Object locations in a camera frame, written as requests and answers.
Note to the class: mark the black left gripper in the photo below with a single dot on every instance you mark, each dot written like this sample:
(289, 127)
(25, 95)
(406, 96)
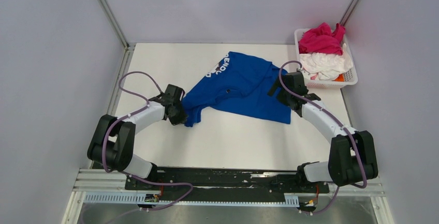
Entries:
(183, 117)

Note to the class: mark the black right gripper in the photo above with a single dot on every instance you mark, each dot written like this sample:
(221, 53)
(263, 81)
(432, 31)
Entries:
(273, 89)

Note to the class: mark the blue printed t-shirt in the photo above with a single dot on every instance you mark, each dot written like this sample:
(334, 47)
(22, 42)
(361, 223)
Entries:
(238, 84)

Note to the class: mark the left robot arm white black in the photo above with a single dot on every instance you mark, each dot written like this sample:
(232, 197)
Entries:
(114, 137)

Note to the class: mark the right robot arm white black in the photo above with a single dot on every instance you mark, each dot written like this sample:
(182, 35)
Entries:
(352, 157)

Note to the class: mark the white t-shirt in basket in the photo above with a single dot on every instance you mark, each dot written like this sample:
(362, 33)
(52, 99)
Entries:
(325, 67)

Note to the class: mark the white plastic laundry basket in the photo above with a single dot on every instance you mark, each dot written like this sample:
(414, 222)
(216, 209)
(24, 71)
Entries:
(350, 77)

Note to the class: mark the orange garment in basket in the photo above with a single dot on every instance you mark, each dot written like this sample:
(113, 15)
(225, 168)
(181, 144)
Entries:
(340, 78)

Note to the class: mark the pink t-shirt in basket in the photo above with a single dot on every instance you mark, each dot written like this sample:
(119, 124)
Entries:
(322, 39)

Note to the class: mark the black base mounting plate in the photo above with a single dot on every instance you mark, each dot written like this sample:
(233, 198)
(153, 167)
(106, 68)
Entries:
(225, 195)

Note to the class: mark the aluminium frame rail left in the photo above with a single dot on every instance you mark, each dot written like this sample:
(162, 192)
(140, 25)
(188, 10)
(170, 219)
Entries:
(114, 23)

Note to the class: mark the aluminium front frame rail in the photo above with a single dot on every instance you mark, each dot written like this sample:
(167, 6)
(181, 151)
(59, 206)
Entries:
(103, 181)

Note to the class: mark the white slotted cable duct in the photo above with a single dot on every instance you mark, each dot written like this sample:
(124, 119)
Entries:
(145, 199)

